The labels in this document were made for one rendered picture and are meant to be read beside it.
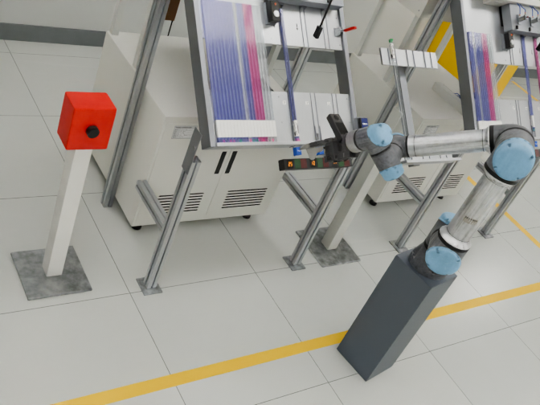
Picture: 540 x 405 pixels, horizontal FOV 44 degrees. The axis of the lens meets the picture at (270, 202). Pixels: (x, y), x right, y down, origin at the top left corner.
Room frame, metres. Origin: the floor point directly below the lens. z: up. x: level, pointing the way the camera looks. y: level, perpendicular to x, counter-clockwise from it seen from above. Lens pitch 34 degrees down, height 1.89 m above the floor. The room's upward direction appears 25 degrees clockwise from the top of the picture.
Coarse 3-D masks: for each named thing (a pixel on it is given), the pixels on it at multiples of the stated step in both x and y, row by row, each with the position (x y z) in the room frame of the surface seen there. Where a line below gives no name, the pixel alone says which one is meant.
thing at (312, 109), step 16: (272, 96) 2.22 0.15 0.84; (288, 96) 2.28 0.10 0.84; (304, 96) 2.33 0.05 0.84; (320, 96) 2.39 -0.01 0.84; (336, 96) 2.45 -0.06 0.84; (288, 112) 2.24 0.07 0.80; (304, 112) 2.29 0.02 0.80; (320, 112) 2.35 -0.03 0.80; (336, 112) 2.41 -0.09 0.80; (288, 128) 2.20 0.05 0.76; (304, 128) 2.25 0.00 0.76; (320, 128) 2.30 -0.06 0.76; (352, 128) 2.43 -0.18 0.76
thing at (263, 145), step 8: (216, 144) 1.92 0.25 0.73; (224, 144) 1.94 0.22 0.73; (232, 144) 1.97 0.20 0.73; (240, 144) 1.99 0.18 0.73; (248, 144) 2.01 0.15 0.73; (256, 144) 2.04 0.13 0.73; (264, 144) 2.06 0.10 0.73; (272, 144) 2.09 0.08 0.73; (280, 144) 2.11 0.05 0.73; (288, 144) 2.14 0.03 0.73; (296, 144) 2.16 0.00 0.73; (304, 144) 2.19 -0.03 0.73
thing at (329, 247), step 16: (400, 128) 2.67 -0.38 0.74; (368, 160) 2.67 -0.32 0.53; (368, 176) 2.64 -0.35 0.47; (352, 192) 2.66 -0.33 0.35; (352, 208) 2.65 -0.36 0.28; (336, 224) 2.66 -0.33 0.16; (320, 240) 2.69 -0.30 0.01; (336, 240) 2.66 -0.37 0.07; (320, 256) 2.57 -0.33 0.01; (336, 256) 2.62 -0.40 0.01; (352, 256) 2.68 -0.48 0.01
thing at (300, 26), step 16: (224, 0) 2.28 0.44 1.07; (240, 0) 2.34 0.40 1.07; (256, 0) 2.39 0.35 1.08; (288, 16) 2.47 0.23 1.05; (304, 16) 2.53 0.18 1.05; (320, 16) 2.59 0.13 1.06; (336, 16) 2.66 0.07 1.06; (272, 32) 2.37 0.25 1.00; (288, 32) 2.43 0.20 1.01; (304, 32) 2.49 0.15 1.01; (320, 48) 2.52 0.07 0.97; (336, 48) 2.58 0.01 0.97
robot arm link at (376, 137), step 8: (368, 128) 1.96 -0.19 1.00; (376, 128) 1.94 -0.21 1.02; (384, 128) 1.95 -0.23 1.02; (360, 136) 1.96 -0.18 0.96; (368, 136) 1.94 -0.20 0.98; (376, 136) 1.92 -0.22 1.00; (384, 136) 1.94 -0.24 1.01; (392, 136) 1.96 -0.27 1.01; (360, 144) 1.96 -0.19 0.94; (368, 144) 1.94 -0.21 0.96; (376, 144) 1.93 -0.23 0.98; (384, 144) 1.93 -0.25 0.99; (376, 152) 1.93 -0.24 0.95
